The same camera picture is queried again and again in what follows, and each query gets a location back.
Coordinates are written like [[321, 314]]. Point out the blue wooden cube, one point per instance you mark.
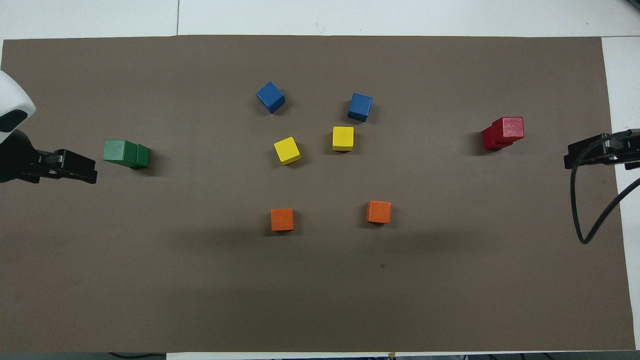
[[270, 96], [360, 106]]

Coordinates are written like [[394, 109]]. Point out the orange wooden cube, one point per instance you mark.
[[378, 212], [282, 219]]

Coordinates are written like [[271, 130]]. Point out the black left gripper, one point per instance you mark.
[[17, 160]]

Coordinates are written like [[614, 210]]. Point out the brown paper table mat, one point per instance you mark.
[[150, 275]]

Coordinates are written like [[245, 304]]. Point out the yellow wooden cube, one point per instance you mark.
[[343, 138], [287, 150]]

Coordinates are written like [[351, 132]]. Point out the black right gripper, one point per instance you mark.
[[632, 150]]

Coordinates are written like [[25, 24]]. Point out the red wooden cube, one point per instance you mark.
[[492, 143], [508, 127]]

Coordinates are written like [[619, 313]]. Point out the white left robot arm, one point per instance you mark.
[[10, 100]]

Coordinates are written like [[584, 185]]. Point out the green wooden cube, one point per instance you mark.
[[114, 150], [143, 156]]

